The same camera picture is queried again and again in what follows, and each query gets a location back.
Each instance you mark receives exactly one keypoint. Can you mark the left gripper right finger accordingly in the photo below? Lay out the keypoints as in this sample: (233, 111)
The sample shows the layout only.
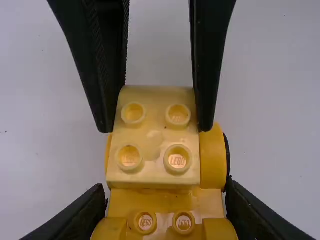
(255, 217)

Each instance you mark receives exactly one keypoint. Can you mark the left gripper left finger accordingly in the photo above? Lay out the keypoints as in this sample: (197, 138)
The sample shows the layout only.
(75, 217)

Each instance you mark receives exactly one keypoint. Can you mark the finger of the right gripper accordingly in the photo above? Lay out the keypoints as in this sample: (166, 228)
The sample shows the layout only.
(100, 50)
(210, 50)

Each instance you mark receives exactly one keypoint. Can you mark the yellow toy car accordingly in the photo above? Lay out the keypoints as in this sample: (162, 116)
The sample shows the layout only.
(213, 162)

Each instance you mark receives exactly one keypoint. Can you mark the yellow toy brick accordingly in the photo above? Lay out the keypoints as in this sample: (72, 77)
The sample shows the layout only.
(135, 178)

